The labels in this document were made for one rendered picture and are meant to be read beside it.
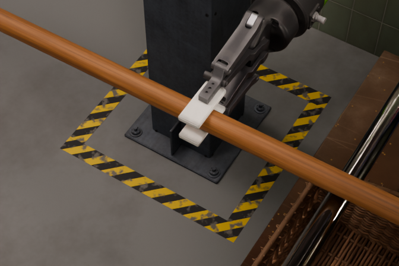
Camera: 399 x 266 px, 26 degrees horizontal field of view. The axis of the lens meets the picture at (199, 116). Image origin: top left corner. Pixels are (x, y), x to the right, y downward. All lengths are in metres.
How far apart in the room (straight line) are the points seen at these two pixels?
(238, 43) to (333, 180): 0.22
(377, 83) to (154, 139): 0.82
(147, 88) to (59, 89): 1.59
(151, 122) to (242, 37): 1.48
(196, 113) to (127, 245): 1.32
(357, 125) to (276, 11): 0.75
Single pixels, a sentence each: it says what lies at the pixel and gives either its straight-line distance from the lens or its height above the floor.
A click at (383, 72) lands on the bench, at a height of 0.58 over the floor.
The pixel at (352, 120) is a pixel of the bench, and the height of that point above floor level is 0.58.
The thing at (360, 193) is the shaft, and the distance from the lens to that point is 1.05.
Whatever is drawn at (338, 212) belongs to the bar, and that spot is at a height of 1.17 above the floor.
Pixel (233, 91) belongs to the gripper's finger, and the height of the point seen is 1.18.
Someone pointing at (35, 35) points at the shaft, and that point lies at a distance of 1.20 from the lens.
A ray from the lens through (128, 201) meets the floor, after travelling 2.44.
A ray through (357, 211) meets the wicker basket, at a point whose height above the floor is 0.66.
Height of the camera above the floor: 2.08
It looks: 53 degrees down
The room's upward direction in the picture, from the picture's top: straight up
